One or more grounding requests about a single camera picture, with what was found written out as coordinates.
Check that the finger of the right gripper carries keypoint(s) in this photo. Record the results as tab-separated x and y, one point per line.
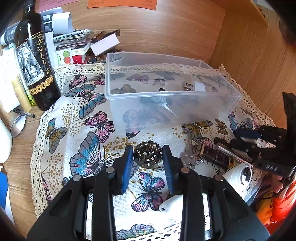
269	134
239	146

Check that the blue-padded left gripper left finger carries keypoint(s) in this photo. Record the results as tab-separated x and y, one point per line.
112	181

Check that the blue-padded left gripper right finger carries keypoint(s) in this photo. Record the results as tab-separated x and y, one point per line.
184	181

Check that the dark metallic cylinder tube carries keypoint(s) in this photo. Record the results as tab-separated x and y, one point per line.
222	159

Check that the round perforated metal ball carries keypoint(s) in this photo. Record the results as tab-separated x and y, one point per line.
148	154

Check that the person's right hand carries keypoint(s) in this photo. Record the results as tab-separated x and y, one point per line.
276	184

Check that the silver keys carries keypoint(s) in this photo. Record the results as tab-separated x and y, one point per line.
188	157

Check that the white pointed plastic object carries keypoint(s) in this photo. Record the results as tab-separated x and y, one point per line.
174	203

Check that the butterfly print lace cloth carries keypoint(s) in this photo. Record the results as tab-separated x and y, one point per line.
67	145

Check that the clear plastic storage box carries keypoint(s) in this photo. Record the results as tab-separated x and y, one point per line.
131	77

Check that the white rounded container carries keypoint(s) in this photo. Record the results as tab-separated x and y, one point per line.
5	142

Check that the wooden shelf board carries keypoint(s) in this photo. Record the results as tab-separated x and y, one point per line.
255	12

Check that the yellow lip balm tube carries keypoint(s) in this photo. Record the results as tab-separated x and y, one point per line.
21	94

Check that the small white box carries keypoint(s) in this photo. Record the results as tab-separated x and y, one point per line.
104	44

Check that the stack of papers and magazines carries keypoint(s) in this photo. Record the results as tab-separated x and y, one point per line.
59	31

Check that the dark wine bottle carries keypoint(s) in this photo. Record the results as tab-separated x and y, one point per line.
33	58

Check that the orange paper note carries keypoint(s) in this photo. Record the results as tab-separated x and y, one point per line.
145	4

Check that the pink paper note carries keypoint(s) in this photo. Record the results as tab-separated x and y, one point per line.
43	5

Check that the white camera-like device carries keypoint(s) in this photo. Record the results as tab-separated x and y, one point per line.
239	177

